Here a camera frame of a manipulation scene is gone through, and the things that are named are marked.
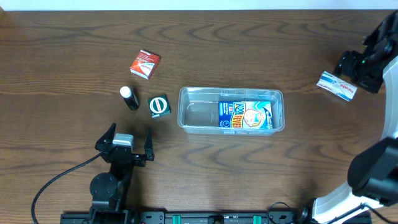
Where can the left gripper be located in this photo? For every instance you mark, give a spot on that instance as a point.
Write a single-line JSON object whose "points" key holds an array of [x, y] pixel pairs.
{"points": [[125, 154]]}

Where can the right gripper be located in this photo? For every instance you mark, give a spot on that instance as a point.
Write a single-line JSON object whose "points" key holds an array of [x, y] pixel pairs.
{"points": [[354, 66]]}

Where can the white blue Panadol box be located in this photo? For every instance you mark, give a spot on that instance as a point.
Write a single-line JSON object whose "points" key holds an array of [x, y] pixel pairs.
{"points": [[337, 86]]}

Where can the dark bottle white cap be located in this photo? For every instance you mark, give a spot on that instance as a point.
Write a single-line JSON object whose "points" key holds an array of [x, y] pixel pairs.
{"points": [[129, 98]]}

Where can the red Panadol box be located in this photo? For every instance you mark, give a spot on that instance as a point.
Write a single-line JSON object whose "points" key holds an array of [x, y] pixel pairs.
{"points": [[145, 64]]}

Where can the blue Kool Fever box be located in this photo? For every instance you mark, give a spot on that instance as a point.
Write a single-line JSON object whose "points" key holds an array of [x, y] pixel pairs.
{"points": [[245, 114]]}

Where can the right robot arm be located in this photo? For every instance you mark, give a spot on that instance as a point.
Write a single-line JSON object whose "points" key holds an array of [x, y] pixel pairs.
{"points": [[372, 176]]}

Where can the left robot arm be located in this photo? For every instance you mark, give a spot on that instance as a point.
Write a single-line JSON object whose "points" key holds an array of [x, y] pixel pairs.
{"points": [[109, 189]]}

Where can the clear plastic container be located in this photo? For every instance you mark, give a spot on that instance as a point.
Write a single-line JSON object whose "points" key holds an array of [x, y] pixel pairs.
{"points": [[198, 110]]}

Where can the green square box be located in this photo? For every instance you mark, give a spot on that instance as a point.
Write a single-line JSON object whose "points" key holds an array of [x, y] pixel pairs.
{"points": [[159, 106]]}

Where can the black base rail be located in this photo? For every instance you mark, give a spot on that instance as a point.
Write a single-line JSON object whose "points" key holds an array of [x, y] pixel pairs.
{"points": [[179, 218]]}

